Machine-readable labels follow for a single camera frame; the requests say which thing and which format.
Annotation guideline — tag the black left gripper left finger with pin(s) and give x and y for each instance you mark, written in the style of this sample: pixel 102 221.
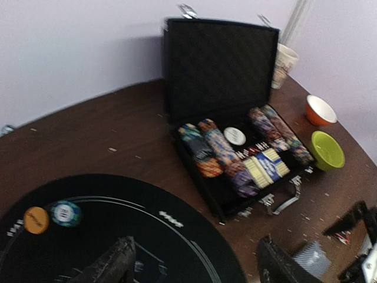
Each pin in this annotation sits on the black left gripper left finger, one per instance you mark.
pixel 115 265

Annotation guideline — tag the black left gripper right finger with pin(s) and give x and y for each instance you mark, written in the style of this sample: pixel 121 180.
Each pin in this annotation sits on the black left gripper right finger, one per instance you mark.
pixel 275 265

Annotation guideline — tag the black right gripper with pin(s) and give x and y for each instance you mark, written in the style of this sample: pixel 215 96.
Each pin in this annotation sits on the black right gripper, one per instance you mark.
pixel 363 268

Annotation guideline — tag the grey card deck box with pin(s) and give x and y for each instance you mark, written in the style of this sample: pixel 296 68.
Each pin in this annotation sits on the grey card deck box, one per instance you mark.
pixel 313 259

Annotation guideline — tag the orange round button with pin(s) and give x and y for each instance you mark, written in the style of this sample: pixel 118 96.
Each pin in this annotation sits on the orange round button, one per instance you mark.
pixel 36 220

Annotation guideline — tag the black poker chip case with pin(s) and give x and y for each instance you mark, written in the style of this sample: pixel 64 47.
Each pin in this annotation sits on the black poker chip case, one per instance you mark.
pixel 220 70

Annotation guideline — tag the blue texas holdem card deck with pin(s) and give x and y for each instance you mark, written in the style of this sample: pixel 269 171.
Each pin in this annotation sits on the blue texas holdem card deck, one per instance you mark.
pixel 272 165

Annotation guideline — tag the round black poker mat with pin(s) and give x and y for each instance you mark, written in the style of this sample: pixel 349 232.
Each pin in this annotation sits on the round black poker mat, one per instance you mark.
pixel 173 241

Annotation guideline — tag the cream card deck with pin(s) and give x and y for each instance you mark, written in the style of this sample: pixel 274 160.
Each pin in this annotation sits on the cream card deck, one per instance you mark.
pixel 256 174

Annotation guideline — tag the right outer poker chip row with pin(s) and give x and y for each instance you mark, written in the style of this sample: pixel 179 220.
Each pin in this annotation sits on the right outer poker chip row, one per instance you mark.
pixel 297 148

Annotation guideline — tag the poker chip row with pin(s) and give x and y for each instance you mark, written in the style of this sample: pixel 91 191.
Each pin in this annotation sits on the poker chip row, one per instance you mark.
pixel 297 148
pixel 268 130
pixel 201 152
pixel 234 168

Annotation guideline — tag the yellow-green bowl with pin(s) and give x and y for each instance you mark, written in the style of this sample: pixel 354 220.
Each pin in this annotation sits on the yellow-green bowl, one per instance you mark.
pixel 327 152

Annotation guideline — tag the left inner poker chip row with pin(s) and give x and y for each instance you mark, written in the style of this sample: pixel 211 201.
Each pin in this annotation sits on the left inner poker chip row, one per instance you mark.
pixel 234 168

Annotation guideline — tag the left outer poker chip row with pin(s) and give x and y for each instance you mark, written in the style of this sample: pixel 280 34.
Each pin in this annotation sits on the left outer poker chip row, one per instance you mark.
pixel 201 152

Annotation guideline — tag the white dealer button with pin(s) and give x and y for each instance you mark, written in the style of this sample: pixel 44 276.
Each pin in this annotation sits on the white dealer button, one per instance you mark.
pixel 234 136

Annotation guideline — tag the right inner poker chip row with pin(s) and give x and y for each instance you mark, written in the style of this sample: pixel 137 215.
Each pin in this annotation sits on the right inner poker chip row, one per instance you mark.
pixel 268 130

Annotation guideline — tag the white and orange bowl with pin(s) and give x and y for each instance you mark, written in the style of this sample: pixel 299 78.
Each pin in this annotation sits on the white and orange bowl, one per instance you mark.
pixel 319 112

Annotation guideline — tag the cream patterned mug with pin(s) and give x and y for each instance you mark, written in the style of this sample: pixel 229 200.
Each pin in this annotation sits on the cream patterned mug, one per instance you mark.
pixel 285 61

